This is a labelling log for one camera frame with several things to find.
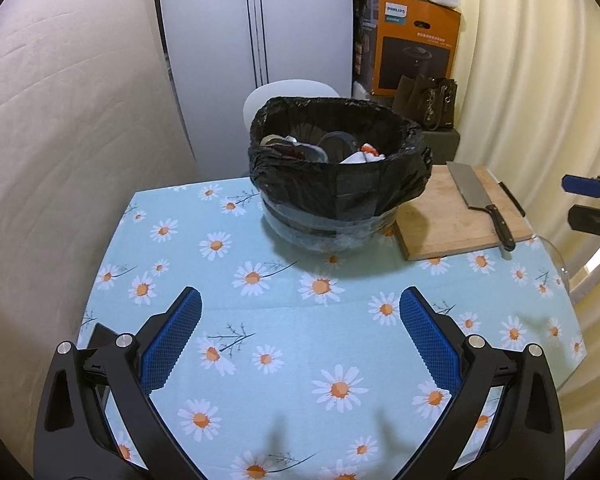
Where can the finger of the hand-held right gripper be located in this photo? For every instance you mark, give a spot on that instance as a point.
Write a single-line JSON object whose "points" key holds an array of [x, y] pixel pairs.
{"points": [[585, 185], [595, 221]]}

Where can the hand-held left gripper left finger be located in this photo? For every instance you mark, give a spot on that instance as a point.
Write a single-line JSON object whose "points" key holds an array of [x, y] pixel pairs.
{"points": [[172, 340]]}

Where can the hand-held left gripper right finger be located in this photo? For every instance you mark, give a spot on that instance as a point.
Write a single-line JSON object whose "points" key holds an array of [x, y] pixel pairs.
{"points": [[430, 340]]}

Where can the bin with black trash bag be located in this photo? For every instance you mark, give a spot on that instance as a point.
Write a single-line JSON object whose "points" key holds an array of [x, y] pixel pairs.
{"points": [[340, 190]]}

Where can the cream curtain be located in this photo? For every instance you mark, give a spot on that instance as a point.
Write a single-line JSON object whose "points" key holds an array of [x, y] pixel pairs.
{"points": [[530, 85]]}

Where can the blue daisy tablecloth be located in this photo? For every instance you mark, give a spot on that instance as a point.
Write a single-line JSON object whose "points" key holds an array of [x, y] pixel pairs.
{"points": [[290, 320]]}

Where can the wooden cutting board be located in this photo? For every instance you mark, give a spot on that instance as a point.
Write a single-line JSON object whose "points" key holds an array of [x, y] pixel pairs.
{"points": [[440, 220]]}

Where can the black knife block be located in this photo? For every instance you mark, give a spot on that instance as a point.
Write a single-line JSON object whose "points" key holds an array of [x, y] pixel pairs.
{"points": [[445, 147]]}

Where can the brown handbag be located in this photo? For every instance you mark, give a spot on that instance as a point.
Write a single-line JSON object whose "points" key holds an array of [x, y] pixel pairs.
{"points": [[415, 100]]}

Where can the clear plastic lid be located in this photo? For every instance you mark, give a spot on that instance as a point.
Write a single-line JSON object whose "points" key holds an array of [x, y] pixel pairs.
{"points": [[337, 142]]}

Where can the orange cardboard box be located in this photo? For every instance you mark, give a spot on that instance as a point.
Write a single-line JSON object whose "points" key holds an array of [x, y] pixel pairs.
{"points": [[430, 15]]}

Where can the white chair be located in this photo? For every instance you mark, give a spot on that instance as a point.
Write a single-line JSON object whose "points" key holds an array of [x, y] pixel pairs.
{"points": [[280, 91]]}

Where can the white refrigerator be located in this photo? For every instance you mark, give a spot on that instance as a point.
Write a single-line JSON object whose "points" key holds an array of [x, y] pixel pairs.
{"points": [[305, 25]]}

